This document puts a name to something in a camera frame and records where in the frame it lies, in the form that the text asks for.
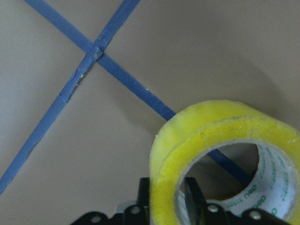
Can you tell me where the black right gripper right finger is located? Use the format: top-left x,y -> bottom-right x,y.
184,177 -> 206,225

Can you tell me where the yellow tape roll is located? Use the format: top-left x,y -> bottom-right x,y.
150,100 -> 300,225

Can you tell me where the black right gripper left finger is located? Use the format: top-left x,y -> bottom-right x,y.
138,177 -> 150,208

